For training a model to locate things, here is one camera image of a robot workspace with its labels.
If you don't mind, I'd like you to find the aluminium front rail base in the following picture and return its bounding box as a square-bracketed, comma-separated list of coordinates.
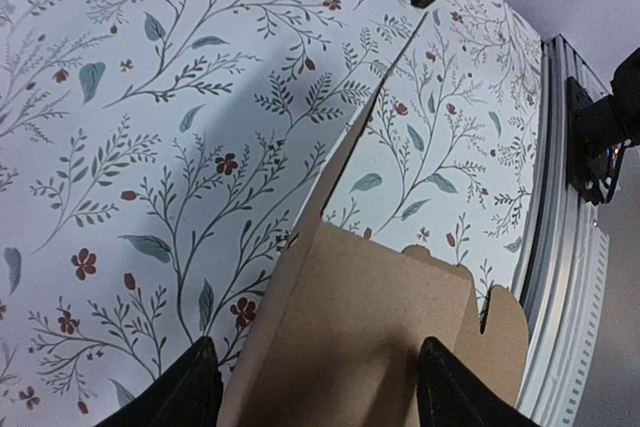
[512, 35, 610, 426]

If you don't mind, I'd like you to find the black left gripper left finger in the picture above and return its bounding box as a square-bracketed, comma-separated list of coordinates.
[99, 336, 223, 427]

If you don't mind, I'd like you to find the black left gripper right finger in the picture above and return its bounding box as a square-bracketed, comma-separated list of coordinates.
[416, 336, 538, 427]

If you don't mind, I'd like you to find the floral patterned table mat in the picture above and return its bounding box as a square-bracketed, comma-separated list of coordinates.
[1, 0, 542, 426]

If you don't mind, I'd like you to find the brown cardboard box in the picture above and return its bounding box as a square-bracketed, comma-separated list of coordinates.
[220, 9, 538, 426]

